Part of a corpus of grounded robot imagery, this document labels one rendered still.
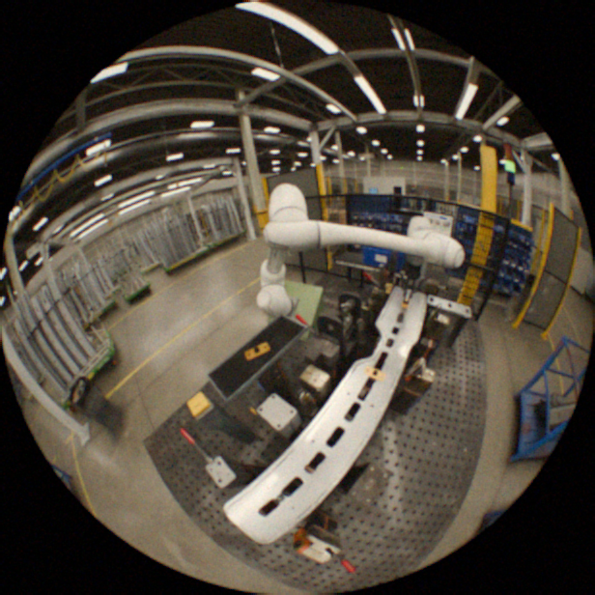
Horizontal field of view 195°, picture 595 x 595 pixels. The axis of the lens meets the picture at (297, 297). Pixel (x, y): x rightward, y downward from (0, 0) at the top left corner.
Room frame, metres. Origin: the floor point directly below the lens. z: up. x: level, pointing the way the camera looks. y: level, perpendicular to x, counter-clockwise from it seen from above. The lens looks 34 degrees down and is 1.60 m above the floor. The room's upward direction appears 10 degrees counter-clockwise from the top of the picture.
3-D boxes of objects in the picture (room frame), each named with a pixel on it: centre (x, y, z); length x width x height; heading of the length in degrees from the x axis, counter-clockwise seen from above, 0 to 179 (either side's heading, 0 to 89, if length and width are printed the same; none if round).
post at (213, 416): (0.19, 0.35, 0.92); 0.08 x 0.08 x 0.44; 44
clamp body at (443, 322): (0.43, -0.67, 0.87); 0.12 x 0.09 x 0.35; 44
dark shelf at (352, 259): (1.06, -0.75, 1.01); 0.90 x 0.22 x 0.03; 44
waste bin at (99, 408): (0.24, 2.70, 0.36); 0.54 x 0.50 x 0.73; 49
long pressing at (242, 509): (0.27, -0.23, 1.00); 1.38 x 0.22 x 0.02; 134
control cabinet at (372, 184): (6.50, -4.08, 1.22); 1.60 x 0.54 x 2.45; 49
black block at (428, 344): (0.36, -0.55, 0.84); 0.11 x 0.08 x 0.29; 44
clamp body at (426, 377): (0.21, -0.40, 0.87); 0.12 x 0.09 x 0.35; 44
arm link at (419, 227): (0.60, -0.57, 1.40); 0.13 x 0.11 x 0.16; 2
